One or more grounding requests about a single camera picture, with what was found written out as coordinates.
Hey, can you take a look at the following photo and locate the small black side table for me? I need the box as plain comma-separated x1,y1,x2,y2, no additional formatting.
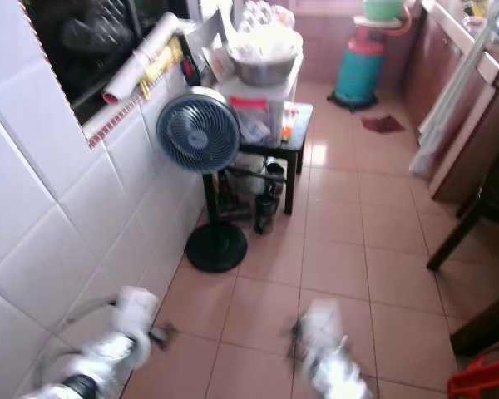
233,101,314,217

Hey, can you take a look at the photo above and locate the dark wooden chair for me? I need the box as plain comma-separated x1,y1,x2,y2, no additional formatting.
425,141,499,273

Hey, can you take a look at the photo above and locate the dark red floor cloth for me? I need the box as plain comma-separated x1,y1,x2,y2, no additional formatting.
359,114,407,135

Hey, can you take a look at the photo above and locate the white plastic storage box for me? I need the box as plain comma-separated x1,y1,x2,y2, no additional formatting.
214,75,299,148

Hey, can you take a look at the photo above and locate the brown kitchen cabinet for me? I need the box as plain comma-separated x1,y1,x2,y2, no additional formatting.
399,0,499,206

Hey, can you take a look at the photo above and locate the yellow packet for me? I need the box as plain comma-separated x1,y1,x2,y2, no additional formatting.
138,38,185,101

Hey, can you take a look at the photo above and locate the white hanging cloth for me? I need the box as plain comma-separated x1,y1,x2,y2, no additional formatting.
408,12,499,180

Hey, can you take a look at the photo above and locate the large metal bowl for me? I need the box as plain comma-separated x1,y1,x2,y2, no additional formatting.
225,27,305,89

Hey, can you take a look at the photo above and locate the teal gas cylinder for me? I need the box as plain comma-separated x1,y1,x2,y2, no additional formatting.
329,25,390,112

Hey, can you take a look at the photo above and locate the white rolled paper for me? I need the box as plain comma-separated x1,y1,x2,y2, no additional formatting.
101,12,181,106

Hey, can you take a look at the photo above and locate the green plastic basin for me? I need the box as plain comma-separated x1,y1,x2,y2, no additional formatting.
361,0,410,25

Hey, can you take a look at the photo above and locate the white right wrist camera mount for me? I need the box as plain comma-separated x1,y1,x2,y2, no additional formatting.
301,298,344,360

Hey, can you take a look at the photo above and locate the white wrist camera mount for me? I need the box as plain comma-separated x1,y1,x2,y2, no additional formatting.
71,286,161,382
301,298,344,360

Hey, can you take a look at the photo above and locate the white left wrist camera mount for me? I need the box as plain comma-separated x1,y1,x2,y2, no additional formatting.
71,286,161,382

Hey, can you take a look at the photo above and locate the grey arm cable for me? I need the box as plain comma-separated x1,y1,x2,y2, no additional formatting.
33,301,117,392

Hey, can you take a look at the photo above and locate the black pedestal fan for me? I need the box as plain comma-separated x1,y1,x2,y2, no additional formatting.
156,86,242,274

